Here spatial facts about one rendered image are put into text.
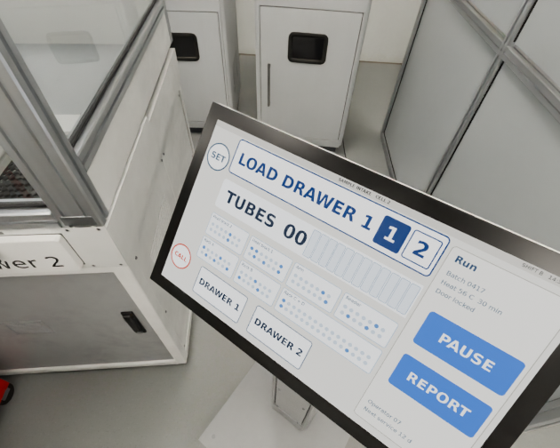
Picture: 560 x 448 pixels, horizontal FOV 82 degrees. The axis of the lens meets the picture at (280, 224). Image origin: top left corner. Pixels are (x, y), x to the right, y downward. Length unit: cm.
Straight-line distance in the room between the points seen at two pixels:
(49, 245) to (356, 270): 61
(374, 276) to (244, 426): 110
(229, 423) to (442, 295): 114
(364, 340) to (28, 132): 55
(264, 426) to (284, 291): 101
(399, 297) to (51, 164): 56
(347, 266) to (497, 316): 16
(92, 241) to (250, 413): 93
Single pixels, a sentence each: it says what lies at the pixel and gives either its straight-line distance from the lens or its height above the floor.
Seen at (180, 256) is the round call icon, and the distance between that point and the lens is 54.
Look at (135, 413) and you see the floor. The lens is 155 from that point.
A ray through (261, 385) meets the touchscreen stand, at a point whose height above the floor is 4.
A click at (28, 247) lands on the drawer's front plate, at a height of 91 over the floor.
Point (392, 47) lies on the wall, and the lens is 390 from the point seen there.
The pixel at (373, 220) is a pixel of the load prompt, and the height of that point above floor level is 116.
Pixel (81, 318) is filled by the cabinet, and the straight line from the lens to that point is 117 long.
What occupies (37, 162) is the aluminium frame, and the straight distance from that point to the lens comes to 65.
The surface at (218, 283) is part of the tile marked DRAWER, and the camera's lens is 50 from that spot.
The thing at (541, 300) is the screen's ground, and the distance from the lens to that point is 42.
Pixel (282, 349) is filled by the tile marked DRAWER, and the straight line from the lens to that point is 48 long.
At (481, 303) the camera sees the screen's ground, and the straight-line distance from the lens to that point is 41.
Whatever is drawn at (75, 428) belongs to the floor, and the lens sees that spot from 163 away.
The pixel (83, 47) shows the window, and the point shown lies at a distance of 79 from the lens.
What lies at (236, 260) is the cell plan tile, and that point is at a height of 105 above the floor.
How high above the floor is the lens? 144
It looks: 50 degrees down
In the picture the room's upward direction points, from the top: 3 degrees clockwise
